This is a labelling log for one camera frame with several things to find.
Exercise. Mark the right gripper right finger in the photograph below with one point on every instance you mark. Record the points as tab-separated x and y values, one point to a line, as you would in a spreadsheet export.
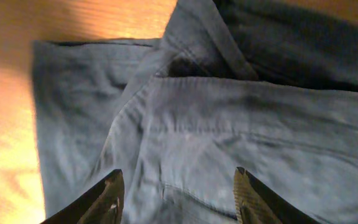
258	204

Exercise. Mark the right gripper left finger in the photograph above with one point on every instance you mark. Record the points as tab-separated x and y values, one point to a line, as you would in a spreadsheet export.
101	204

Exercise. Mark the navy blue shorts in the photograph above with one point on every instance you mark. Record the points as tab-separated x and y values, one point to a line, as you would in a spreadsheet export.
261	85

